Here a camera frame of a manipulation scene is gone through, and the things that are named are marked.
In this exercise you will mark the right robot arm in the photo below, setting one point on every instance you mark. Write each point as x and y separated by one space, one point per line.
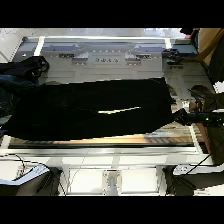
200 118

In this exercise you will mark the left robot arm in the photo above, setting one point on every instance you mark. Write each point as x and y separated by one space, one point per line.
31 173

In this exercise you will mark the silver frame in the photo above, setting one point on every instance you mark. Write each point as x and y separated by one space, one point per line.
110 151

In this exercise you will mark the black pants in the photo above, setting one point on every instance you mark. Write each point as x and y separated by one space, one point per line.
83 100

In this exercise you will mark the blue jeans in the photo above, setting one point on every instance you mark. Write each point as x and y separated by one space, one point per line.
15 83

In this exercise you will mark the brown garment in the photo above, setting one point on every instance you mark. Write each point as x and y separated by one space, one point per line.
213 100

